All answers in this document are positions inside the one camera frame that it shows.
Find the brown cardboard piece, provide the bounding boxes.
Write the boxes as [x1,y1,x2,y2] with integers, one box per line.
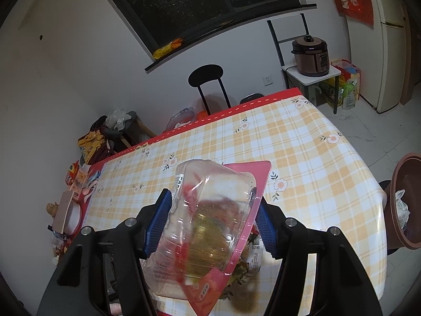
[54,191,78,234]

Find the black round-back chair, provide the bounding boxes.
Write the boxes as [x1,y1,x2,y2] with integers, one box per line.
[188,65,232,116]

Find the yellow green bag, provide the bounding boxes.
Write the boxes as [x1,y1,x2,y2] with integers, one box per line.
[320,79,339,106]

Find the pink blue printed packet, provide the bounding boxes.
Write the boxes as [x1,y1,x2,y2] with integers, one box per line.
[71,168,102,205]

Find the orange checked tablecloth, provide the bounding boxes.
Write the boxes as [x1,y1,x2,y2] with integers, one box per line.
[79,95,388,316]

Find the white fridge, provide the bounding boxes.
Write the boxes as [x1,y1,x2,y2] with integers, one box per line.
[367,0,412,115]

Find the clear plastic package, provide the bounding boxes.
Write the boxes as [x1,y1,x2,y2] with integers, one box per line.
[145,159,272,315]

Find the yellow brown snack bag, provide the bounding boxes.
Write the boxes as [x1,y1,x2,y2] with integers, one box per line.
[78,128,114,165]

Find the yellow snack packet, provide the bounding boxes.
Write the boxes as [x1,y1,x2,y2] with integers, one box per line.
[153,38,184,59]

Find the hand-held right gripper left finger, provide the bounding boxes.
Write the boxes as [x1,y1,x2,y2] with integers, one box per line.
[36,188,173,316]

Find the dark framed window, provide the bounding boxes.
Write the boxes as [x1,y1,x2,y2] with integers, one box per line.
[90,0,305,60]

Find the white-top black side rack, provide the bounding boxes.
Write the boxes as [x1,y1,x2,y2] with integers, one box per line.
[267,13,342,115]

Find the black stool seat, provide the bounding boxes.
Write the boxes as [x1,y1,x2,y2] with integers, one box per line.
[239,93,264,104]

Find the brown plastic bin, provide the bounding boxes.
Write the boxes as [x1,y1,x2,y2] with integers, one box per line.
[378,153,421,250]

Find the black bag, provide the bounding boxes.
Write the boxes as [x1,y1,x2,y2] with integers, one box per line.
[90,110,137,139]

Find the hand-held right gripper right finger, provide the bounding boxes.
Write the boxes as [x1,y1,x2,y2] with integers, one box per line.
[256,202,384,316]

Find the wooden stool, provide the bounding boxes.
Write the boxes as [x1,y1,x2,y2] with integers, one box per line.
[123,118,158,147]

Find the red green shopping bag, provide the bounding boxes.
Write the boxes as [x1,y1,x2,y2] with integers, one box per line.
[330,58,361,111]

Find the clear plastic tray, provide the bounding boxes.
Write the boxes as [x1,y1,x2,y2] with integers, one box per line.
[166,107,198,130]

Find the crumpled clear plastic bag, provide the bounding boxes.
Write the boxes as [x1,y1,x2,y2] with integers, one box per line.
[106,107,132,129]

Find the white green plastic bag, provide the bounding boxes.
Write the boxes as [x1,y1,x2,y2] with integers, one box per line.
[395,189,412,228]

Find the red snack packets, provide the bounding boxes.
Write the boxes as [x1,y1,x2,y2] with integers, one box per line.
[65,161,89,185]

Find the black window sill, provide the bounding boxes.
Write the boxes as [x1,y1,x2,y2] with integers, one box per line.
[145,3,318,72]

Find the white printed packet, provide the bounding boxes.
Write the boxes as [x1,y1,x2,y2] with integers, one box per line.
[247,235,264,272]

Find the brown pressure cooker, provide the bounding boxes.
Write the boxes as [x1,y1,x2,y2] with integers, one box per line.
[291,34,330,77]

